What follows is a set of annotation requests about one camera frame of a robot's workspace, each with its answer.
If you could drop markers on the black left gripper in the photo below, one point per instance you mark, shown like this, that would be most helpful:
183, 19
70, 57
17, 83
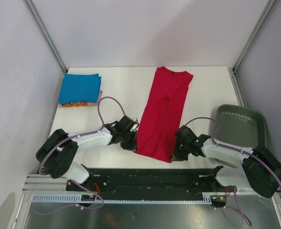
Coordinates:
132, 145

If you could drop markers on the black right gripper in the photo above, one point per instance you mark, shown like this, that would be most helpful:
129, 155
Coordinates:
177, 156

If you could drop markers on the red t shirt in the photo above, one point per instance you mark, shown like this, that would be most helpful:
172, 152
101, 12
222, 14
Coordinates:
162, 115

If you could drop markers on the blue t shirt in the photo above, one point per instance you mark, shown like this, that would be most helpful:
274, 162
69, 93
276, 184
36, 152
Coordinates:
80, 88

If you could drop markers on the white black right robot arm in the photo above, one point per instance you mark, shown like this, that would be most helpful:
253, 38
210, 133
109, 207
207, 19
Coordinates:
255, 168

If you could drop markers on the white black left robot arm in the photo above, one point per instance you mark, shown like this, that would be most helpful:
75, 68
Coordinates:
57, 154

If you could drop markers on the folded orange patterned t shirt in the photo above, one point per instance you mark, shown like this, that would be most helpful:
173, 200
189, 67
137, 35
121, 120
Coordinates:
82, 104

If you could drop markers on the dark green plastic tray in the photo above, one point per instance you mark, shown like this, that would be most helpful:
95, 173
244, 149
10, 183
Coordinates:
239, 126

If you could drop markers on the aluminium profile crossbar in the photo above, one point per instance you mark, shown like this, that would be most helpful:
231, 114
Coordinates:
36, 183

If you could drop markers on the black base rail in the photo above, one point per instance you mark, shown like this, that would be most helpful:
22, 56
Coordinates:
152, 184

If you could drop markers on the grey slotted cable duct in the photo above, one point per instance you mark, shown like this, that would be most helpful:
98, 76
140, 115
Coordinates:
88, 198

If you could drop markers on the left aluminium frame post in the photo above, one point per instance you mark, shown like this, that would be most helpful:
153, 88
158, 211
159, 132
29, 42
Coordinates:
45, 34

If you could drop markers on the aluminium frame post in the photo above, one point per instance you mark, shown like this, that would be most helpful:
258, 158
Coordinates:
263, 19
45, 34

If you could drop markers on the right aluminium frame post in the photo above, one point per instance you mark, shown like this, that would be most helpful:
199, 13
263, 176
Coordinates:
263, 19

